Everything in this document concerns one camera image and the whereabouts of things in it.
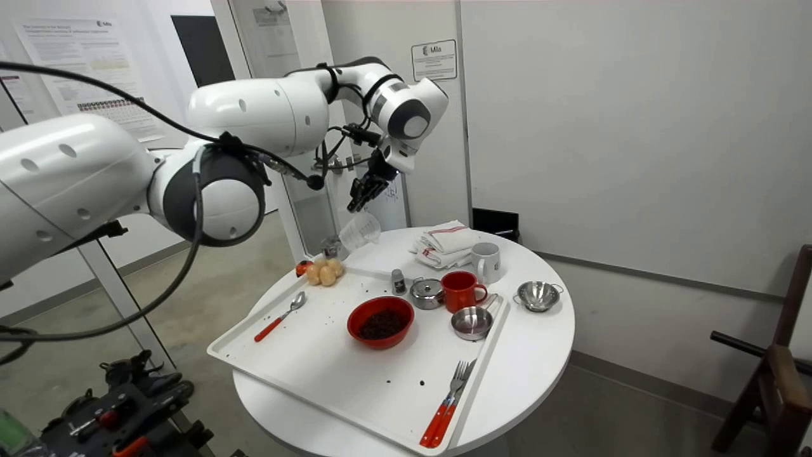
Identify small steel pot with lid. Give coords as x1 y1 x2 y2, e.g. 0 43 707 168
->
410 277 445 310

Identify stack of folded white towels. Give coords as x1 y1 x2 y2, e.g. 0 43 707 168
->
409 220 481 270

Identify dark window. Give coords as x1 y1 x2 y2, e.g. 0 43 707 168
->
171 15 236 88

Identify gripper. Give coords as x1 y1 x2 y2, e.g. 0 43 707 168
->
347 149 400 213

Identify red bowl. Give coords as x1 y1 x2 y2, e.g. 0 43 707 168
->
347 296 415 350

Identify small steel colander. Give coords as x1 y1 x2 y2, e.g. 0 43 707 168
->
513 281 564 313

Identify red handled spoon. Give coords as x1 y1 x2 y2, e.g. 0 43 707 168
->
254 291 308 343

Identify dark beans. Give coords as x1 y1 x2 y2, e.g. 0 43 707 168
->
360 309 409 340

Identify white wall sign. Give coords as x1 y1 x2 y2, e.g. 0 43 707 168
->
411 39 458 82

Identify paper notice on glass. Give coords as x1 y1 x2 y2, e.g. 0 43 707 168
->
252 5 300 78

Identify white tray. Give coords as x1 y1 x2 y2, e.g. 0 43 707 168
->
207 263 511 456

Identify white mug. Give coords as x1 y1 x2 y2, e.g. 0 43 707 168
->
471 242 501 284

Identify clear plastic jug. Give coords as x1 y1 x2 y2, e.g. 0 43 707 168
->
338 211 382 253

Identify black box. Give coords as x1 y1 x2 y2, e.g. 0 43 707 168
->
473 208 520 243

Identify small steel bowl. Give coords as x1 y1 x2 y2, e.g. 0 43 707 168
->
451 307 494 341

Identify red mug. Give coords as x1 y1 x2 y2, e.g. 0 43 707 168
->
441 271 488 314

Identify wooden chair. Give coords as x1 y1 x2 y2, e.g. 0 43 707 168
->
710 244 812 457

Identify black gear with orange parts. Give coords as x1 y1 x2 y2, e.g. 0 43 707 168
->
38 349 214 457

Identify red handled fork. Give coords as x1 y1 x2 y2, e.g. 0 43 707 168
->
419 360 468 447
428 359 478 449

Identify large wall poster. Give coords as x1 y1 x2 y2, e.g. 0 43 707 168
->
13 18 167 144

